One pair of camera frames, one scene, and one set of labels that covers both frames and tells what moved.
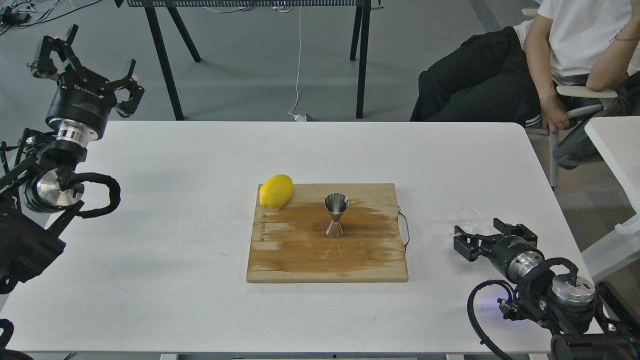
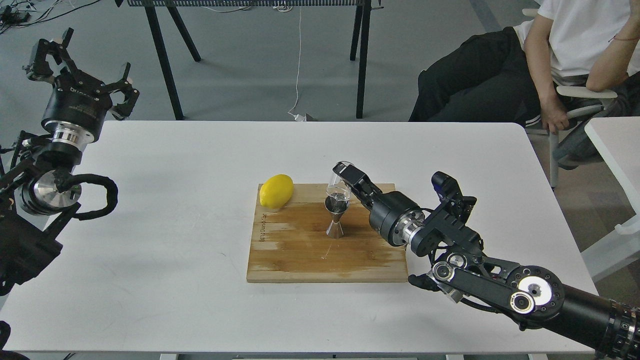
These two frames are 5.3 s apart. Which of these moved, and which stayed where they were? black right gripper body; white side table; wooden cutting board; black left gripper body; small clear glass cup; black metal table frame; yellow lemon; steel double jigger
Moved: black right gripper body; small clear glass cup
Stayed: yellow lemon; black metal table frame; wooden cutting board; black left gripper body; white side table; steel double jigger
